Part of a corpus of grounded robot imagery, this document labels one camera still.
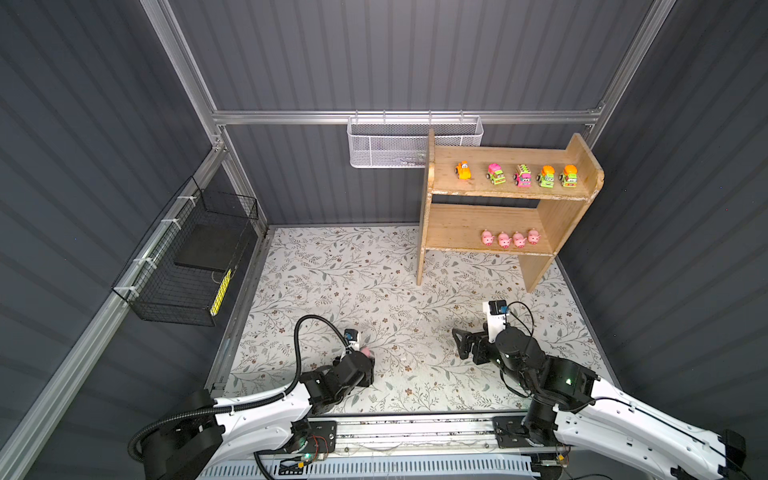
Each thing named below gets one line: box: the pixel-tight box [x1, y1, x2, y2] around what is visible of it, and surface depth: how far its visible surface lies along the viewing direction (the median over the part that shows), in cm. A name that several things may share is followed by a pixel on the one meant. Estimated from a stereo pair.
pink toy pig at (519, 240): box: [513, 231, 527, 249], surface depth 87 cm
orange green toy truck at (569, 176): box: [558, 164, 579, 188], surface depth 71 cm
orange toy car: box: [455, 160, 472, 180], surface depth 74 cm
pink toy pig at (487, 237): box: [481, 229, 495, 247], surface depth 88 cm
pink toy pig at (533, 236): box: [528, 228, 541, 245], surface depth 88 cm
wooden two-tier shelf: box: [417, 129, 605, 293], surface depth 80 cm
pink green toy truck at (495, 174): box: [486, 162, 507, 185], surface depth 72 cm
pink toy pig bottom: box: [498, 231, 512, 249], surface depth 87 cm
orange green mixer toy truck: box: [536, 165, 556, 189], surface depth 71 cm
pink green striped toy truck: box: [513, 164, 533, 188], surface depth 71 cm
